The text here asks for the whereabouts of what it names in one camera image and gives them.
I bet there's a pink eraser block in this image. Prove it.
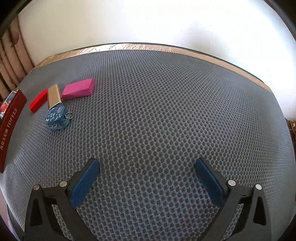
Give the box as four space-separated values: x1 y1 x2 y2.
62 78 95 100

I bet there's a beige tufted sofa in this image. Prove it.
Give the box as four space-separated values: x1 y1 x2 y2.
1 18 34 100

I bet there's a beige long block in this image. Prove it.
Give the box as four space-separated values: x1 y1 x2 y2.
47 84 62 109

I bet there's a red gold tin tray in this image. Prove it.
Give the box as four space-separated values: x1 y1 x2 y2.
0 90 27 173

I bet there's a clear plastic card case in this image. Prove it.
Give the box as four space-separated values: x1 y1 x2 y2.
0 91 16 119

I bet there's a grey honeycomb table mat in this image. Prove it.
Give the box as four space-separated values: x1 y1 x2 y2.
1 50 295 240

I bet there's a red flat block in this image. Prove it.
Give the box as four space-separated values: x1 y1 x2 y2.
29 89 48 114

